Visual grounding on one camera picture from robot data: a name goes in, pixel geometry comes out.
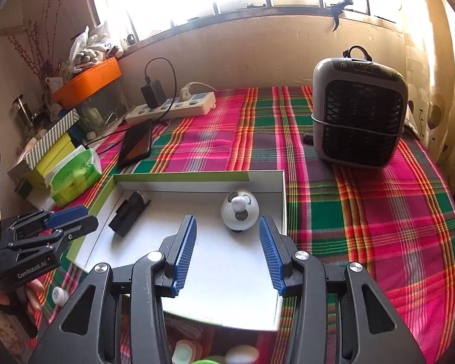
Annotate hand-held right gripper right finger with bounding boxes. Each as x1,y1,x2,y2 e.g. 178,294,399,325
258,214,427,364

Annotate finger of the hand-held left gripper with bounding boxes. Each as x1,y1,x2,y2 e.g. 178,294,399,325
7,205,89,236
0,215,100,262

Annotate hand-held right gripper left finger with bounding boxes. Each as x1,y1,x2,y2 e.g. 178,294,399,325
27,214,198,364

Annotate white cardboard box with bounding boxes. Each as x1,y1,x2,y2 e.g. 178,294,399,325
66,170,289,332

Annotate white round toy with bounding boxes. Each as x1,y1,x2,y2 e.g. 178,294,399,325
221,190,259,232

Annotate pink mint small case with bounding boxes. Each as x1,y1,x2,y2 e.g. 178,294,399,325
172,339,203,364

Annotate white cylindrical container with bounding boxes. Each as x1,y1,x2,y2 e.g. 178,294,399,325
224,345,260,364

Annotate person's left hand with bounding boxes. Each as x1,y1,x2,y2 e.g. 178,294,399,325
23,282,46,317

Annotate green tissue pack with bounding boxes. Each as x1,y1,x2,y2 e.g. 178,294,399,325
45,146,103,207

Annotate black battery charger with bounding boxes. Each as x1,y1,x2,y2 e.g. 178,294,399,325
109,190,151,238

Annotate yellow-green box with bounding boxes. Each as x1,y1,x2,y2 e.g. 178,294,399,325
25,134,74,188

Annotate striped cardboard box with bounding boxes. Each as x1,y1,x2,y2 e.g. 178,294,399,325
8,108,80,171

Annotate black smartphone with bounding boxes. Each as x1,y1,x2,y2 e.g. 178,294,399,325
117,121,154,168

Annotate plaid tablecloth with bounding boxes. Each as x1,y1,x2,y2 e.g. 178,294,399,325
34,85,455,364

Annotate metal flask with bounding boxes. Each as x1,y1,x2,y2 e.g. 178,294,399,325
11,95,35,133

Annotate clear plastic container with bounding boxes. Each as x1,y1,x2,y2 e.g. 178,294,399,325
74,83,130,137

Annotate orange plastic box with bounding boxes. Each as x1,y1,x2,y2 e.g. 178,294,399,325
51,58,123,109

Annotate white power strip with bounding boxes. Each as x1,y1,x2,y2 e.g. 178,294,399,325
125,91,217,126

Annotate black power adapter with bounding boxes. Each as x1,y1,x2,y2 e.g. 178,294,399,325
141,79,167,110

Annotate white plug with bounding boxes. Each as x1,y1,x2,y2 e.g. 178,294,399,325
180,82,213,99

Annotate grey portable heater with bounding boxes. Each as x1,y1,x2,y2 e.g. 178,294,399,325
312,45,409,169

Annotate white plastic bags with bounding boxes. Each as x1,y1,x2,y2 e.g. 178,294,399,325
68,23,116,71

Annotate dried flower branches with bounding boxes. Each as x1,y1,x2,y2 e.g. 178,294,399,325
5,0,67,80

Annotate black charging cable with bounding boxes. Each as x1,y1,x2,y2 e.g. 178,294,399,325
144,57,176,124

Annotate metal frame window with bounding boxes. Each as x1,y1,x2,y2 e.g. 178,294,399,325
91,0,406,46

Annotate black window handle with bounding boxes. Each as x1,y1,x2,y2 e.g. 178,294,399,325
331,0,354,33

